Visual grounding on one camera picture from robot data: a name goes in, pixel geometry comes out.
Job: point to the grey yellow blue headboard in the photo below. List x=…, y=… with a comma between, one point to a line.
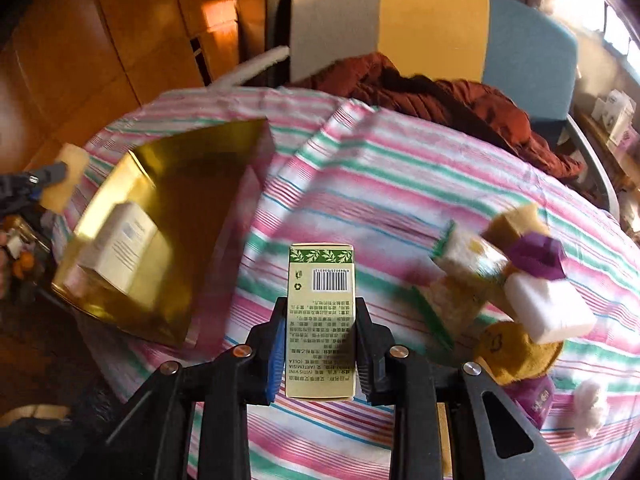
x=430, y=15

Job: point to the wooden bedside table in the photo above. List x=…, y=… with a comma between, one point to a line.
x=615, y=160

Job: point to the gold tray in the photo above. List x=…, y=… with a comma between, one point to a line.
x=200, y=210

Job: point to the white carton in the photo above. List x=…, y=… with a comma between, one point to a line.
x=612, y=109

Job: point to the red-brown blanket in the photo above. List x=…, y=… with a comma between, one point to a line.
x=450, y=100

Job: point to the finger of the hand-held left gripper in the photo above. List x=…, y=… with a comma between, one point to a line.
x=50, y=174

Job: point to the green printed packet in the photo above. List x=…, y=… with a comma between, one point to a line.
x=450, y=307

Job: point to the white foam block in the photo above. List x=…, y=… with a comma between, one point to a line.
x=547, y=306

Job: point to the striped bed sheet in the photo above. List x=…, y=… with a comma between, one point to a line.
x=400, y=185

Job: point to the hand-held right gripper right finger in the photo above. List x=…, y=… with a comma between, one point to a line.
x=364, y=366

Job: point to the curved wooden board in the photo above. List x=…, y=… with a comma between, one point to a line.
x=251, y=15

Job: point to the cream box with green band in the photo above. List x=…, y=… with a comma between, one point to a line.
x=320, y=330

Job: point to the white bed rail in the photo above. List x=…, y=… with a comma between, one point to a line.
x=255, y=67

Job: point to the wooden wardrobe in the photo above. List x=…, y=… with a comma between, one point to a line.
x=75, y=35

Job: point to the grey bed rail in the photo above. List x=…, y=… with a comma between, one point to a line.
x=595, y=160

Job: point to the white box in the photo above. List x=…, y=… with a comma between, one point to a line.
x=120, y=247

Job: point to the white packet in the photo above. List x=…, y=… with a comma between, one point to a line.
x=465, y=255

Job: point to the pink box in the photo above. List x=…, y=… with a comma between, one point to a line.
x=629, y=139

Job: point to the yellow knitted sock bundle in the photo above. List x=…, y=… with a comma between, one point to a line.
x=515, y=352

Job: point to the purple packet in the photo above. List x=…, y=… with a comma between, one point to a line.
x=537, y=401
x=537, y=256

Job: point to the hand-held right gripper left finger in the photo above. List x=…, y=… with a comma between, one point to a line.
x=274, y=360

